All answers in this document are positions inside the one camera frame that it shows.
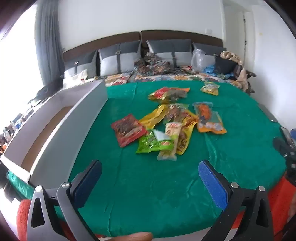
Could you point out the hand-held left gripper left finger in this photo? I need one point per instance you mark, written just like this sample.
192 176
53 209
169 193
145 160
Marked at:
89 183

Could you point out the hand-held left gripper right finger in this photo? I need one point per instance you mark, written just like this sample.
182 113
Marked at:
211 183

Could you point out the yellow brown snack packet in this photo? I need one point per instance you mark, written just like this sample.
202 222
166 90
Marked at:
185 136

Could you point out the orange-edged snack packet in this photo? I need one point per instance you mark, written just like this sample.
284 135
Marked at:
212 128

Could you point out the white snack packet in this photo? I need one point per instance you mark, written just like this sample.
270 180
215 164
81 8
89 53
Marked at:
172 131

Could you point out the red snack packet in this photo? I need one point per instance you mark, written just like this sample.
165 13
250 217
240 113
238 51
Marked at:
127 129

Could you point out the white drawer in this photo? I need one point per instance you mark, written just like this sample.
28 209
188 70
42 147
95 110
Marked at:
71 118

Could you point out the green snack packet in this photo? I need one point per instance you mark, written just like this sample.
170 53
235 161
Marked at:
148 144

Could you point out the clear packet with orange snack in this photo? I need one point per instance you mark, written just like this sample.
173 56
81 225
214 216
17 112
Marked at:
203 111

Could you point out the clear dark snack packet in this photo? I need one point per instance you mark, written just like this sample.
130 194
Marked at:
174 112

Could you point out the yellow red-label snack packet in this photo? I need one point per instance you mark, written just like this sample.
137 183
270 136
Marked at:
150 118

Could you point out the yellow-rimmed clear snack packet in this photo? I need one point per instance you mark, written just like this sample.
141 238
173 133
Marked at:
210 88

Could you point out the dried longan packet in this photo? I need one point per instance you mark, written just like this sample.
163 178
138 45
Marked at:
166 95

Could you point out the person's left hand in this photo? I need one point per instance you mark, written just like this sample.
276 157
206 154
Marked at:
134 237

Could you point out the orange fuzzy blanket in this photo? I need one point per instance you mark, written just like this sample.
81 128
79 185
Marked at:
279 204

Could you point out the white cloth bag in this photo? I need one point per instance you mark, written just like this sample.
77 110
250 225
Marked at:
74 78

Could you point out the beige patterned blanket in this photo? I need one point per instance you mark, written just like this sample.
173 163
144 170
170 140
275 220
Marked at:
233 56

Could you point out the blue cloth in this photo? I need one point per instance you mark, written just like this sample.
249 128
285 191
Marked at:
211 69

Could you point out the clear plastic bag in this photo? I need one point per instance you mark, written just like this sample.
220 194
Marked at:
197 60

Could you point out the dark floral cloth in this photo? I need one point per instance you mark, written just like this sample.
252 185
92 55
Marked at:
152 63

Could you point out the grey curtain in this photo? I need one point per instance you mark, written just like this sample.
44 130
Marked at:
48 46

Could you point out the white wall switch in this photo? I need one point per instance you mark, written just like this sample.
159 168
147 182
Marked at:
209 31

